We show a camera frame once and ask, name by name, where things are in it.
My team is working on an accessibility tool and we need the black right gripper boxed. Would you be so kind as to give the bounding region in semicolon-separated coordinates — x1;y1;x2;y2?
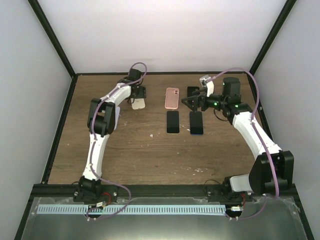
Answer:
182;88;228;113

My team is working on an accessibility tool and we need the black phone case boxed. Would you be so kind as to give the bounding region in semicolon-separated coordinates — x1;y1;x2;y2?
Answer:
187;86;200;97

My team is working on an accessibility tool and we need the pink phone case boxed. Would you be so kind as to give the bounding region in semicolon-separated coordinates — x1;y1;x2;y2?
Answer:
164;87;179;110

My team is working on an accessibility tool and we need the blue smartphone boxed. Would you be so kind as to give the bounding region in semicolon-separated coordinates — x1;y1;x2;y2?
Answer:
189;111;204;136

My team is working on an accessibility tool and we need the white smartphone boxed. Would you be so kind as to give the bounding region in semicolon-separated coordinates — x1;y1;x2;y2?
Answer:
166;110;180;134

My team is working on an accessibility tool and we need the cream phone case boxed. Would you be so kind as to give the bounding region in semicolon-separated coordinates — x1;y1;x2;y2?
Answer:
130;98;146;110

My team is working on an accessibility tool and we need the lavender phone case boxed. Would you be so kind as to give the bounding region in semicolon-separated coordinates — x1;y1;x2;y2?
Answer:
114;106;121;130

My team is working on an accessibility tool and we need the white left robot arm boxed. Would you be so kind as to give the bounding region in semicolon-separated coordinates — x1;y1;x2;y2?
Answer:
78;67;147;202

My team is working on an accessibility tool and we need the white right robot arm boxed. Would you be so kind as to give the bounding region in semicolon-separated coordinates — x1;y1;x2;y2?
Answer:
181;75;294;202

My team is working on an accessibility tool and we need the light blue slotted strip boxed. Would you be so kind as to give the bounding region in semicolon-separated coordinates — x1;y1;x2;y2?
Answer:
36;204;226;216

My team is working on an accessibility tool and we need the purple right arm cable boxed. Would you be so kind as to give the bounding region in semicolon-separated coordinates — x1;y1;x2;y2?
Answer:
212;67;281;221

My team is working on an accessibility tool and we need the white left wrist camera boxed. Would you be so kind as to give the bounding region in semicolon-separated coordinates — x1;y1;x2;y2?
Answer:
134;86;147;99

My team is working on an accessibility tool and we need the black frame rail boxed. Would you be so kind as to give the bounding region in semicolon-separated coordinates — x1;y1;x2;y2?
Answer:
32;183;297;201

